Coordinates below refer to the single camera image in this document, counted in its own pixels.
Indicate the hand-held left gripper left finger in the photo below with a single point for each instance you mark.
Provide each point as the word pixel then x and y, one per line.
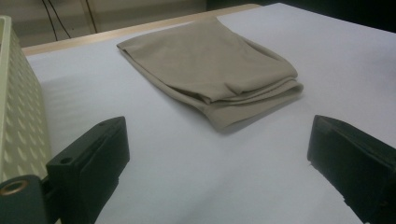
pixel 90 161

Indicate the white table mat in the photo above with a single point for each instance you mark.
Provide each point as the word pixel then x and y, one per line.
pixel 186 174

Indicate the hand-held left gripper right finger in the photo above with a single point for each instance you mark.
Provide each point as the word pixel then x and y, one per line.
pixel 355 158

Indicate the pale yellow plastic basket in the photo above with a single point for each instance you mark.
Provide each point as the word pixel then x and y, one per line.
pixel 18 109

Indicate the beige cloth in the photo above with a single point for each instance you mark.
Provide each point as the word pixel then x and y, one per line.
pixel 211 62

